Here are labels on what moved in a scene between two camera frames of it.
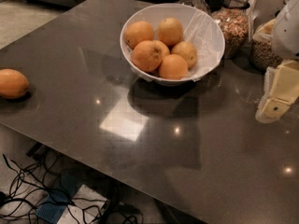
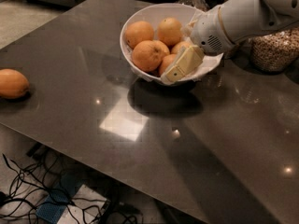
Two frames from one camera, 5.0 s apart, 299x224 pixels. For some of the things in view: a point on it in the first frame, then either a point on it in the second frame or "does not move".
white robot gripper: x=288 y=35 to x=207 y=32
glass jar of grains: x=262 y=51 does not move
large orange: x=149 y=55 does not move
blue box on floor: x=59 y=198 does not move
